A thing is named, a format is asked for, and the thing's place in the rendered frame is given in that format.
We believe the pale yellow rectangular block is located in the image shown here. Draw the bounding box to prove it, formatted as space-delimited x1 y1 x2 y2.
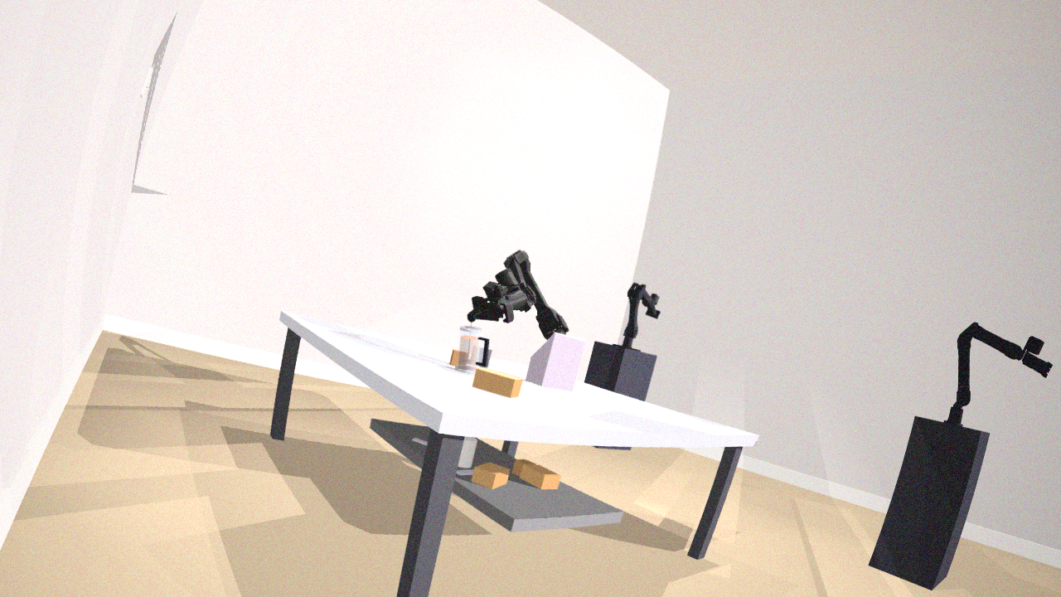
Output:
520 464 561 489
472 368 523 398
472 462 511 489

